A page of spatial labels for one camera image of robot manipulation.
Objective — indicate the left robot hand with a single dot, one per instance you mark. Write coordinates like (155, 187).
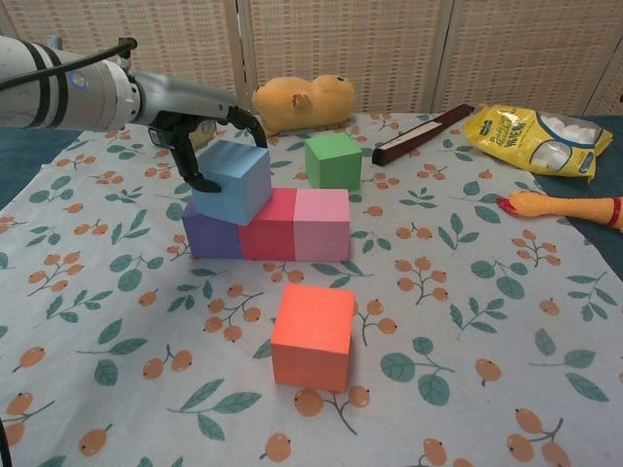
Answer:
(180, 97)

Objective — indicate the light blue cube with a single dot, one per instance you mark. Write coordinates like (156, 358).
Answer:
(233, 180)

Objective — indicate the purple cube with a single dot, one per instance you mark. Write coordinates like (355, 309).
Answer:
(211, 238)

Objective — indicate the magenta red cube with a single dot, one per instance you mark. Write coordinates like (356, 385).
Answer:
(272, 233)

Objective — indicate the light pink cube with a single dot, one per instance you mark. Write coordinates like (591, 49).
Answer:
(321, 228)

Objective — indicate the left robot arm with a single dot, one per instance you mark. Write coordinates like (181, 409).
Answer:
(73, 102)

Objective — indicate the yellow plush animal toy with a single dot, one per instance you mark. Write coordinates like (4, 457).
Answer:
(302, 104)

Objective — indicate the green cube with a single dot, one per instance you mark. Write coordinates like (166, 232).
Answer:
(331, 163)

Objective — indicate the bamboo folding screen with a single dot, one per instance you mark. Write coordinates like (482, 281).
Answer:
(340, 44)

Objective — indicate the floral print tablecloth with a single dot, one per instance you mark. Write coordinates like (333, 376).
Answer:
(146, 316)

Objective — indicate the dark red folded fan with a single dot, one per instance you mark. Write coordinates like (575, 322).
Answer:
(423, 132)

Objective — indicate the orange cube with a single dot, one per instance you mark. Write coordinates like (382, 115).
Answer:
(311, 335)

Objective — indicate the yellow marshmallow bag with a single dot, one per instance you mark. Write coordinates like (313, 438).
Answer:
(511, 133)

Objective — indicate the yellow rubber chicken toy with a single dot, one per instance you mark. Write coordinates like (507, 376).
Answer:
(555, 206)

